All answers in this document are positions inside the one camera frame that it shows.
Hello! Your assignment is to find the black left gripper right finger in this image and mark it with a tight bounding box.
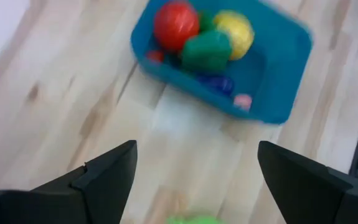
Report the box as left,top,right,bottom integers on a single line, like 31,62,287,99
257,140,358,224

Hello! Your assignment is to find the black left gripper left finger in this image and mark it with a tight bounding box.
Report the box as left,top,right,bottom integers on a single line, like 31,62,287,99
0,139,138,224

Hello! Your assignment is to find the lime green toy fruit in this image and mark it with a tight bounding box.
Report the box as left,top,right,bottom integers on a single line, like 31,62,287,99
166,215,223,224

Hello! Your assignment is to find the small pink toy fruit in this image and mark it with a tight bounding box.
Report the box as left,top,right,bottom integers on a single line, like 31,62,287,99
233,93,253,111

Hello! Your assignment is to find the blue toy eggplant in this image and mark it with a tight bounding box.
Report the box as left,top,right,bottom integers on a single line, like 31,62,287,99
197,74,235,96

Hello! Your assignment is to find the small red toy fruit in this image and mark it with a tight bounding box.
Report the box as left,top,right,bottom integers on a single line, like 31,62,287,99
146,49,166,63

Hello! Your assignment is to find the dark green toy pepper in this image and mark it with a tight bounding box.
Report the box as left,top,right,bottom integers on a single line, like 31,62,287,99
180,30,233,74

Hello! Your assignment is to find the yellow toy pineapple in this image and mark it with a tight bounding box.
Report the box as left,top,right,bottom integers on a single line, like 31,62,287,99
199,9,255,62

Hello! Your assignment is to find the red toy tomato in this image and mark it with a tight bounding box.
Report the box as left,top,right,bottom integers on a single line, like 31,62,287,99
153,1,200,52

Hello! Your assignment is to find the teal plastic tupperware container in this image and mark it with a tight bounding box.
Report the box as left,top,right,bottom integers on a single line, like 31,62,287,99
130,0,314,125

